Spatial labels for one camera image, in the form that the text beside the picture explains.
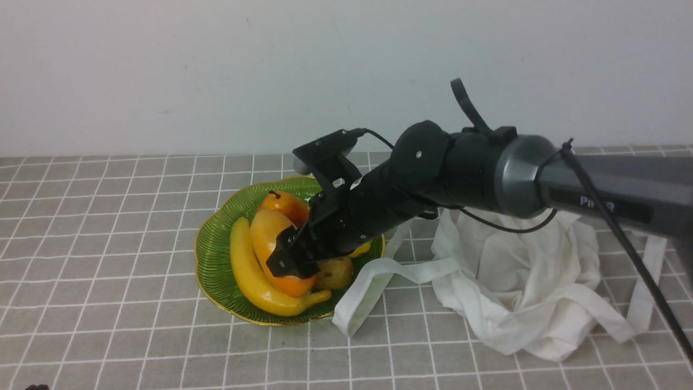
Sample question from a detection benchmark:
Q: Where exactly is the orange plastic fruit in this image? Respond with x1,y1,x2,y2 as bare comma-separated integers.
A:
250,210,316,298

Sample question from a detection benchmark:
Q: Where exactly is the white cloth tote bag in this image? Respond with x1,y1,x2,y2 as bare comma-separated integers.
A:
332,210,655,361

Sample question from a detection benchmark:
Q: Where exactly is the black camera cable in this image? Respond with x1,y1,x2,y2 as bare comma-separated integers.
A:
346,128,693,363

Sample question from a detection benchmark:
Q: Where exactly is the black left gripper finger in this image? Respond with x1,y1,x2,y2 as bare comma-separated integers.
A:
266,234,320,279

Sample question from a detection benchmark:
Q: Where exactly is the orange persimmon fruit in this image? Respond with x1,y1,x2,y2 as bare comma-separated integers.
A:
257,190,310,228

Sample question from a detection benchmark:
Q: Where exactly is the green ribbed fruit plate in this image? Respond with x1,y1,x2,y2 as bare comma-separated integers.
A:
194,175,387,327

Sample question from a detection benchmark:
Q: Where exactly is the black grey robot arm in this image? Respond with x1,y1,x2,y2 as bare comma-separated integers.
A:
267,121,692,277

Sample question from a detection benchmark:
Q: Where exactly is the yellow plastic fruit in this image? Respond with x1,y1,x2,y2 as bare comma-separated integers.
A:
348,242,371,258

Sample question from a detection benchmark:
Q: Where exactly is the yellow plastic banana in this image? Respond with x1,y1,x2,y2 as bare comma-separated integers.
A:
230,217,332,317

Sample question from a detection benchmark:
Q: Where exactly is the grey grid tablecloth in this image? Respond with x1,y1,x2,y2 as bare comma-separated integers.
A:
1,154,691,389

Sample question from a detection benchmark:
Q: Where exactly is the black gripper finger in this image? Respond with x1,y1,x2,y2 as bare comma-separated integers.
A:
275,210,326,255

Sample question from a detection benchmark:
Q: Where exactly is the brown yellow pear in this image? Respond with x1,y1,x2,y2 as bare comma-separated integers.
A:
314,257,354,290

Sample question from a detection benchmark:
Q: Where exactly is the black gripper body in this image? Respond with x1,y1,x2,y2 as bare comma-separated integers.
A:
309,162,434,258

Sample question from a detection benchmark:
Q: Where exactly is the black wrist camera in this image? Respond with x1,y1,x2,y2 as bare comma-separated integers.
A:
292,130,365,194

